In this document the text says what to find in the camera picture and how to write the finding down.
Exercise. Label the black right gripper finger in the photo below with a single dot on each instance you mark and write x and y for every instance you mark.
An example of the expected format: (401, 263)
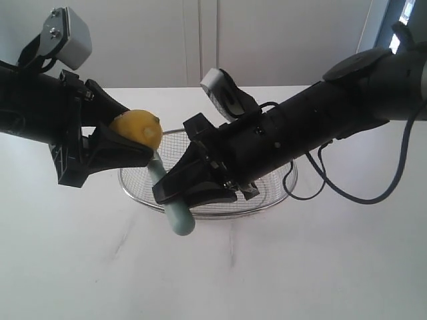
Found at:
(189, 167)
(197, 193)

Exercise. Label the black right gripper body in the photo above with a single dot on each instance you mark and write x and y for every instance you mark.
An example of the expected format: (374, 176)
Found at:
(249, 147)

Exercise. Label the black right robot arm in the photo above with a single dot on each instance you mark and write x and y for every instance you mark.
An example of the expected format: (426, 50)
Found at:
(362, 92)

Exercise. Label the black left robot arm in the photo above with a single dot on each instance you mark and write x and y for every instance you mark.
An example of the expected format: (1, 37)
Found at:
(24, 105)

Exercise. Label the teal handled peeler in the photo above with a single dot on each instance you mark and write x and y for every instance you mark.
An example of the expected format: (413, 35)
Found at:
(177, 212)

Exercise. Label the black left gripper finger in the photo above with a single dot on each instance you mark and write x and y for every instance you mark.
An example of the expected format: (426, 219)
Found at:
(105, 149)
(101, 108)

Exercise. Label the yellow lemon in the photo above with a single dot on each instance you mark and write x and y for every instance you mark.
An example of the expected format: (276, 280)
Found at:
(139, 126)

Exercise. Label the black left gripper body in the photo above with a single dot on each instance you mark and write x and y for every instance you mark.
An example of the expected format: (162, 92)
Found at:
(66, 102)

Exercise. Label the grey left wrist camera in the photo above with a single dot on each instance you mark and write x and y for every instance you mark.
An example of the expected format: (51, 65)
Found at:
(65, 37)

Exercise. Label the oval wire mesh basket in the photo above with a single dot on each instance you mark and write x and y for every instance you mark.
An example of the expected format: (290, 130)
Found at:
(136, 183)

